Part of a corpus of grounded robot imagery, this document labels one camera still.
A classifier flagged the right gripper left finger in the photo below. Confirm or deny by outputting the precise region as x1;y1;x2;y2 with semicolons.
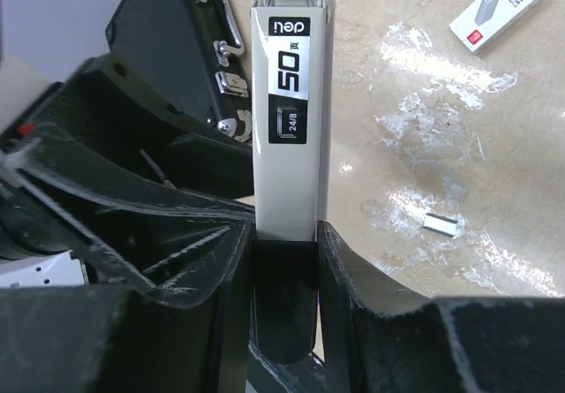
1;222;252;392

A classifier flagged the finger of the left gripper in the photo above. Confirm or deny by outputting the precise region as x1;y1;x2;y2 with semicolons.
1;54;254;287

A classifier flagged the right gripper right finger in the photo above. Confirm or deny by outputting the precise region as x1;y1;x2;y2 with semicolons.
318;223;564;392

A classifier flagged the grey deli stapler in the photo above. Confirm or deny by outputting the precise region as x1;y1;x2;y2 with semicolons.
250;0;335;365

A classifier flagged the small staple strip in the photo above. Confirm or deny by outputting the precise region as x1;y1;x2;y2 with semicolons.
423;214;458;238

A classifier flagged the black carrying case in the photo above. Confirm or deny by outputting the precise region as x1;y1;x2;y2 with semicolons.
104;0;257;200

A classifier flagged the white staple box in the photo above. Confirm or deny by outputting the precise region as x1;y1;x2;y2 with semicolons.
448;0;540;54

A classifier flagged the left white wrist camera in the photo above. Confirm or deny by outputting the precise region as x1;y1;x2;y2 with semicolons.
0;251;89;289

